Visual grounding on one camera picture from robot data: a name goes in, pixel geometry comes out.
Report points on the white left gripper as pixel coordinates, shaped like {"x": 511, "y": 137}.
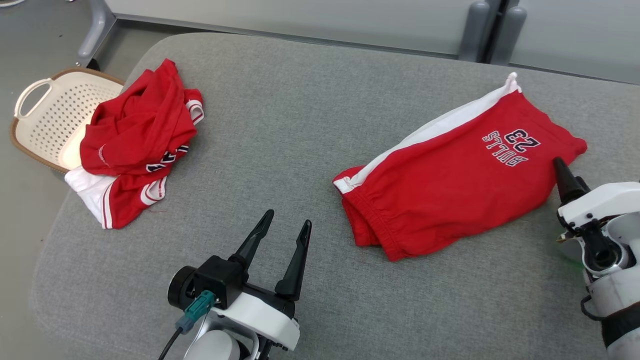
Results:
{"x": 260, "y": 317}

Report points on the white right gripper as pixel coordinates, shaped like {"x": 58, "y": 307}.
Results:
{"x": 600, "y": 200}

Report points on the red shorts with white stripe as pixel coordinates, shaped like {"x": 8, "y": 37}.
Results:
{"x": 450, "y": 185}

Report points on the red jersey with white sleeves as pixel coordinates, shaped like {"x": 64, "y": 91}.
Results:
{"x": 135, "y": 130}

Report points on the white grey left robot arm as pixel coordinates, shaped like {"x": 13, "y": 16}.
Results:
{"x": 215, "y": 347}

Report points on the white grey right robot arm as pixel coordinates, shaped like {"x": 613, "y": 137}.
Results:
{"x": 615, "y": 300}

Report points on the white partition panel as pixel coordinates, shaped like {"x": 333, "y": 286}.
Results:
{"x": 575, "y": 30}
{"x": 300, "y": 20}

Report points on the grey rounded partition foot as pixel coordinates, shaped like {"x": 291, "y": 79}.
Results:
{"x": 510, "y": 35}
{"x": 474, "y": 30}

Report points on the cream laundry basket brown rim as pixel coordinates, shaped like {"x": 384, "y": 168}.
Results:
{"x": 50, "y": 120}

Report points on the grey bent partition leg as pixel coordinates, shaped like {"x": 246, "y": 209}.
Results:
{"x": 97, "y": 35}

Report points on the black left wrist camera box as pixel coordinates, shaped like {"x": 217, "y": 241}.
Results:
{"x": 220, "y": 280}

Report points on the teal left camera connector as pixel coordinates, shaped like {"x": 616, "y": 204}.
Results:
{"x": 200, "y": 305}

